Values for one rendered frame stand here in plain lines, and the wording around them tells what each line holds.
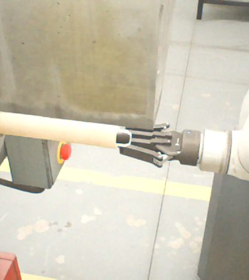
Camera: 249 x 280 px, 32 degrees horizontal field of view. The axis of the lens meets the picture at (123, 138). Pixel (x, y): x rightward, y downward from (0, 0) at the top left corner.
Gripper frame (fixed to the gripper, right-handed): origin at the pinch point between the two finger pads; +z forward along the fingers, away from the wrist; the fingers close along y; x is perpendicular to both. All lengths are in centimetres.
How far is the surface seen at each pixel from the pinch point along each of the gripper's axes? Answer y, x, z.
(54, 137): -24.0, 17.5, 1.2
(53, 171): -1.1, -11.1, 12.0
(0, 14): -38, 41, -1
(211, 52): 269, -106, -25
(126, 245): 57, -107, 6
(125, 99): -38, 34, -12
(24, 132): -24.0, 17.6, 5.8
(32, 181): -3.3, -13.2, 16.8
